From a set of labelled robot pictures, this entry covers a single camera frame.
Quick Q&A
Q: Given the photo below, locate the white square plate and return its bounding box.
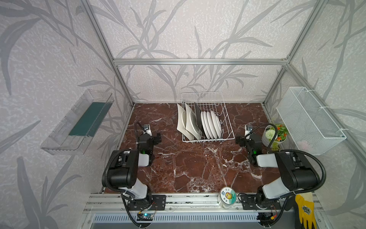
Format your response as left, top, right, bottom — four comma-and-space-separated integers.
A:
177, 104, 194, 141
185, 103, 201, 140

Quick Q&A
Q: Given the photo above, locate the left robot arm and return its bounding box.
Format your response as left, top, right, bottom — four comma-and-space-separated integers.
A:
102, 133, 162, 205

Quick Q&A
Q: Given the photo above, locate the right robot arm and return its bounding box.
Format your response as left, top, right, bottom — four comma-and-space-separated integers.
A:
235, 136, 327, 205

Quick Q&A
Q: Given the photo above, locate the potted artificial plant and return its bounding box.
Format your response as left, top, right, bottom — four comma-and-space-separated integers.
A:
262, 124, 289, 151

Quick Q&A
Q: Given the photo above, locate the round white plate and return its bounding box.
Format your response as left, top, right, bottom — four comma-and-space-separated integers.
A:
210, 111, 222, 139
204, 111, 214, 139
201, 111, 211, 139
207, 111, 217, 139

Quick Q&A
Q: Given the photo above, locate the black square plate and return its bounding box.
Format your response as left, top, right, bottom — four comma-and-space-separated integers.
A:
194, 103, 205, 137

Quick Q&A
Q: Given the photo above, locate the green sponge mat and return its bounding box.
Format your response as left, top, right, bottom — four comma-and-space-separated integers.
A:
69, 102, 112, 137

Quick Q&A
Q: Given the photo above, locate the right circuit board wiring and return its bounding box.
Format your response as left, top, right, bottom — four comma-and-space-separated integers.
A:
256, 212, 278, 227

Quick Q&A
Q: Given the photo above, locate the left circuit board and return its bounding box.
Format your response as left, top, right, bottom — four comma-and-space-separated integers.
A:
137, 212, 155, 221

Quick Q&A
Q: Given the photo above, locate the yellow work glove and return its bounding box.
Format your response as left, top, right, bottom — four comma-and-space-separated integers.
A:
294, 193, 317, 229

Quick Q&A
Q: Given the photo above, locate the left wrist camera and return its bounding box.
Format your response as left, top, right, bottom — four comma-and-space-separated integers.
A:
143, 124, 152, 136

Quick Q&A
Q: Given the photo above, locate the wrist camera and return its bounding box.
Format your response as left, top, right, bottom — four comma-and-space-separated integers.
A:
143, 124, 152, 136
245, 125, 253, 137

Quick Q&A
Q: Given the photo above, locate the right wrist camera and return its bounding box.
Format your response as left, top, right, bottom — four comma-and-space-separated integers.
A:
245, 125, 253, 137

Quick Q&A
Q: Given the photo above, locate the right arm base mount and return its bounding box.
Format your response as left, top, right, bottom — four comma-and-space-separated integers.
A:
238, 193, 281, 210

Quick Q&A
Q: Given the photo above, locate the white wire dish rack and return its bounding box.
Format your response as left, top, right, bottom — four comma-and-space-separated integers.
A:
180, 92, 234, 143

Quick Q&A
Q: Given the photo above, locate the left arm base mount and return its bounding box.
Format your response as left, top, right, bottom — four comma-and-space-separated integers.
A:
127, 195, 166, 211

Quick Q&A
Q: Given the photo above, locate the white mesh wall basket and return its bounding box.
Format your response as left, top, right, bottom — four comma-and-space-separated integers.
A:
276, 87, 347, 156

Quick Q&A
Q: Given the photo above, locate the clear plastic wall shelf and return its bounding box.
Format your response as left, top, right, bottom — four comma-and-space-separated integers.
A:
41, 89, 114, 156

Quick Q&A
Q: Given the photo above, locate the aluminium frame rail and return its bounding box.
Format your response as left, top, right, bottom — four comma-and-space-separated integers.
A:
113, 58, 287, 65

